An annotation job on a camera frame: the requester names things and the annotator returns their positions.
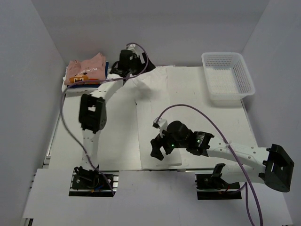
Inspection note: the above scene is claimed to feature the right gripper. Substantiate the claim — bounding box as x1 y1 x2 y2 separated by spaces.
151 129 188 160

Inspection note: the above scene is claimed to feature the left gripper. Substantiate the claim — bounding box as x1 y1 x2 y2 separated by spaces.
128 52 156 75

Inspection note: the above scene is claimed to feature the white printed t shirt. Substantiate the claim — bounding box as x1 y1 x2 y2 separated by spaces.
131 68 183 170

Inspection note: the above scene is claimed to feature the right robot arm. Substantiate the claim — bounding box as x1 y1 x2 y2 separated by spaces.
150 119 294 193

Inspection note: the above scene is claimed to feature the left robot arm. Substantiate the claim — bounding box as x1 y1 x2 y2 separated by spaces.
79 47 155 171

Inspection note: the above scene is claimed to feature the pink folded t shirt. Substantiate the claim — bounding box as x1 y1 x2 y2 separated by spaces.
64 53 106 86

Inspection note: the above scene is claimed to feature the white plastic basket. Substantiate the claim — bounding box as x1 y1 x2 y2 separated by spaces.
201 52 255 101

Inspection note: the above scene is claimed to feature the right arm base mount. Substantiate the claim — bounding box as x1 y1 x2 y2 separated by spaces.
195 163 246 200

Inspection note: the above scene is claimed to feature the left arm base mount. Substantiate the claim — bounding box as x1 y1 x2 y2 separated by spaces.
69 166 118 197

